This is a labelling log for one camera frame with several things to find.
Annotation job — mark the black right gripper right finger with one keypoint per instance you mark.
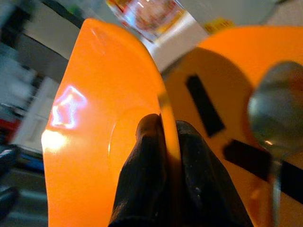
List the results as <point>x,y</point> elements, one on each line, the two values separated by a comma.
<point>203,179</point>

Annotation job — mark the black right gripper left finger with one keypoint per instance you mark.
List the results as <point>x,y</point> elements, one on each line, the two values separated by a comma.
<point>144,170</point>

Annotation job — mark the orange plastic plate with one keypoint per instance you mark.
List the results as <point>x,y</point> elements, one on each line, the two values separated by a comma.
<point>101,113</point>

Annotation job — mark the silver metal spoon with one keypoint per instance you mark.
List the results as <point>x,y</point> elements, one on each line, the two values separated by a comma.
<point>278,111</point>

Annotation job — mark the black tape strip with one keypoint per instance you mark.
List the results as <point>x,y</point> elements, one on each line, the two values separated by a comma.
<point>204,105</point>
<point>258,162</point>

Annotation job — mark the colourful printed food box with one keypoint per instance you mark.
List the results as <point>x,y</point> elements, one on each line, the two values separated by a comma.
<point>146,17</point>

